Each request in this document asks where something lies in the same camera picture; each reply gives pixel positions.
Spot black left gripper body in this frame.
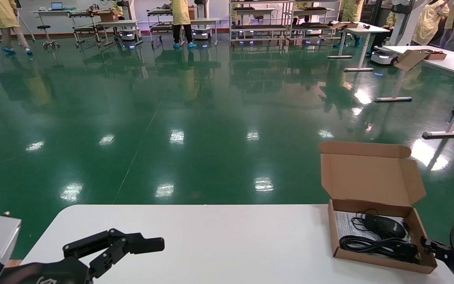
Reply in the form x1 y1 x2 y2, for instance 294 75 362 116
0 258 93 284

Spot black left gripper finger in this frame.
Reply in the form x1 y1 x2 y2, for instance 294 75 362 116
88 237 165 280
63 228 165 259

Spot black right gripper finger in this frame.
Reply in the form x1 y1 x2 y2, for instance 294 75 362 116
421 236 452 258

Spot brown cardboard storage box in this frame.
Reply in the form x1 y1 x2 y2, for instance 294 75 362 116
319 141 437 275

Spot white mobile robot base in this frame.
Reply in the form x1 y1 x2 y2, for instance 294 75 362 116
193 27 212 42
117 28 138 50

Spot open cardboard box with flap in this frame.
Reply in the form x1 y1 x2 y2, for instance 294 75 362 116
393 49 447 72

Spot white paper instruction sheet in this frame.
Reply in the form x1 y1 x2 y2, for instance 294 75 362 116
335 211 413 253

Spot metal trolley cart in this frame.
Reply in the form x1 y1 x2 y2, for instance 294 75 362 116
147 9 177 49
69 10 104 49

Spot black stool with chrome base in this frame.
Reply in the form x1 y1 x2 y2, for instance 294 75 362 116
37 25 60 51

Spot small white table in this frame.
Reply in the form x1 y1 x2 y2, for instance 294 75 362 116
191 18 221 47
99 20 143 47

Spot brown cardboard carton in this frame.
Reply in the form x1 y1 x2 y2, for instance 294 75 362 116
97 9 120 22

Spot tall white robot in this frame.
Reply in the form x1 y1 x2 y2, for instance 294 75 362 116
370 0 426 65

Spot white desk with metal legs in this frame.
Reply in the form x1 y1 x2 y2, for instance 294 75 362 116
327 22 391 73

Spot person yellow coat dark trousers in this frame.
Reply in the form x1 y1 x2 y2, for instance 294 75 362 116
366 11 398 56

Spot grey desk with laptop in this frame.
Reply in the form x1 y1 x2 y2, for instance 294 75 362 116
33 9 78 18

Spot person yellow coat black trousers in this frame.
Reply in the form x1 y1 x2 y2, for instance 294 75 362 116
171 0 197 49

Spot person yellow coat light trousers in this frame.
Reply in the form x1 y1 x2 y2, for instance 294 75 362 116
0 0 33 56

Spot person in yellow coat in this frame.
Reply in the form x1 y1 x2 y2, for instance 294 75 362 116
335 0 364 49

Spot tall metal shelving rack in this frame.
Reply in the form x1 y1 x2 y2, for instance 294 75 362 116
229 0 295 48

